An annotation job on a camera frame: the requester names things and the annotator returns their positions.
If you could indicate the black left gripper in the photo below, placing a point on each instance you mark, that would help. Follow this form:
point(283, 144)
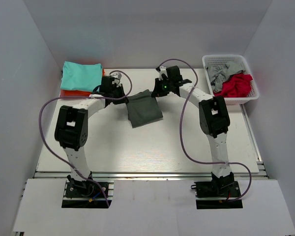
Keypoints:
point(121, 89)

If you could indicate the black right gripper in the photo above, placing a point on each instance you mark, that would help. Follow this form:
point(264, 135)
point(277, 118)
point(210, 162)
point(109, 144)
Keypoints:
point(158, 91)

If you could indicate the dark grey t-shirt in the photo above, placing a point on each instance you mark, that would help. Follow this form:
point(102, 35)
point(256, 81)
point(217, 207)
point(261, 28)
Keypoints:
point(143, 109)

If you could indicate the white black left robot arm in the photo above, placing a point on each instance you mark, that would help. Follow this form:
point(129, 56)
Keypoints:
point(73, 122)

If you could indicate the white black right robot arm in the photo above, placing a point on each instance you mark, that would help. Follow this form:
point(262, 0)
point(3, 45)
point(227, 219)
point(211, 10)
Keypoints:
point(213, 117)

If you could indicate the teal folded t-shirt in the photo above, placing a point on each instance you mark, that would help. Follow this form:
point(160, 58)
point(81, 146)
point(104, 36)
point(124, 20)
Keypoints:
point(74, 67)

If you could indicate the orange folded t-shirt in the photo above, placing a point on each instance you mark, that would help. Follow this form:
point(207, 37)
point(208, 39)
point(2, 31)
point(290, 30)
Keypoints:
point(73, 93)

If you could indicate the light grey t-shirt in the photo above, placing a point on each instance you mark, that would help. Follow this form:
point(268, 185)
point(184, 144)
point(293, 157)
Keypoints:
point(222, 73)

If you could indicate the white plastic laundry basket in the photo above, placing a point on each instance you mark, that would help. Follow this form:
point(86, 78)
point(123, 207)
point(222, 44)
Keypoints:
point(219, 60)

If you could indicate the red t-shirt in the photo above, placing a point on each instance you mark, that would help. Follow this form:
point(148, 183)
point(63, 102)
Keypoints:
point(238, 85)

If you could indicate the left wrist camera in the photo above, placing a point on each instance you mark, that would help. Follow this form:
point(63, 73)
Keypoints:
point(117, 77)

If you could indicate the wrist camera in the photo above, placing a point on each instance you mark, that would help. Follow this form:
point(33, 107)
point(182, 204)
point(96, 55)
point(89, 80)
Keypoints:
point(117, 77)
point(162, 70)

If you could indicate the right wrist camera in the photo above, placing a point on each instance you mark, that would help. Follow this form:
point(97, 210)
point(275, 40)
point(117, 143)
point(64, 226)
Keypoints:
point(162, 70)

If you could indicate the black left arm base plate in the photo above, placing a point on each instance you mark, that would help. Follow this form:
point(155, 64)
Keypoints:
point(88, 196)

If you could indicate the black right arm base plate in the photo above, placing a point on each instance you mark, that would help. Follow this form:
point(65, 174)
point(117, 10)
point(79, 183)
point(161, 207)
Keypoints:
point(218, 193)

